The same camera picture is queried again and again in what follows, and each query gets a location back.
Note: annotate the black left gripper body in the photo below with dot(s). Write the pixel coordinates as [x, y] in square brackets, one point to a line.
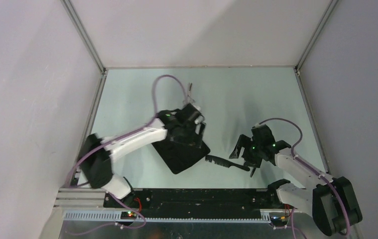
[188, 136]

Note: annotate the silver thinning scissors far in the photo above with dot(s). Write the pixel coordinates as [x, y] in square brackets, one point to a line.
[188, 97]

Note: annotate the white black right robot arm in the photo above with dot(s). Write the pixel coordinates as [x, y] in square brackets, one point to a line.
[314, 184]

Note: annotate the aluminium front frame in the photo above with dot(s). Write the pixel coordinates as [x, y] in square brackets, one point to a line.
[98, 206]

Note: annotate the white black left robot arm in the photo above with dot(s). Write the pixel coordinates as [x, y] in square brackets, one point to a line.
[97, 156]

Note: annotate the black handled styling comb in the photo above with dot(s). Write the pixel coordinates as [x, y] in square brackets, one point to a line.
[225, 163]

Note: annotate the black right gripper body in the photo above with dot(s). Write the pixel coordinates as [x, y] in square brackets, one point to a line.
[251, 153]

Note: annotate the black zippered tool case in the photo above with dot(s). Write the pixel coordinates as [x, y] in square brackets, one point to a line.
[178, 157]

